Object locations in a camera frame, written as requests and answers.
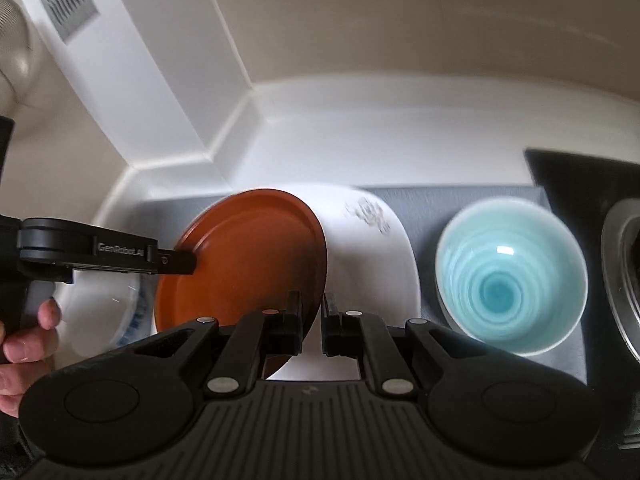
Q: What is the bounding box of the brown plate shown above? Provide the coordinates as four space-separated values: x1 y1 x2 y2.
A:
152 187 329 358

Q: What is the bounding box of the white square plate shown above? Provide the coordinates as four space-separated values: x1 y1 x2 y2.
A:
262 182 422 382

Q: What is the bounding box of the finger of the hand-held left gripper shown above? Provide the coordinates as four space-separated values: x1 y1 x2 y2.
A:
16 217 197 283

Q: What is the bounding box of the grey mat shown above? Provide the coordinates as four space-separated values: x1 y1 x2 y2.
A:
350 185 592 383

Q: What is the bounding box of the person's left hand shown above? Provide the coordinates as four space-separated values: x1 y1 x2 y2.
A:
0 297 63 418

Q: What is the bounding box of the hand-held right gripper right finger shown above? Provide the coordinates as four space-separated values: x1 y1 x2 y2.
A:
322 292 493 396

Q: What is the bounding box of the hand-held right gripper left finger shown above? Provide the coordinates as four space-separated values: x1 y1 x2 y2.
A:
132 291 304 396

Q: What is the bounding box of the metal flexible duct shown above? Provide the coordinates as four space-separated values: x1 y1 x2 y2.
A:
0 0 47 107

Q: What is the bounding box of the white bowl with blue pattern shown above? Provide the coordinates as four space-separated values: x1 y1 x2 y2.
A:
54 279 157 363

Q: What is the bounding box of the light blue bowl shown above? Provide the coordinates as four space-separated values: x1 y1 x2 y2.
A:
434 197 589 359

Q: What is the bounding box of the black cooktop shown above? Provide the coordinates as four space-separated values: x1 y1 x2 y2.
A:
522 147 640 461

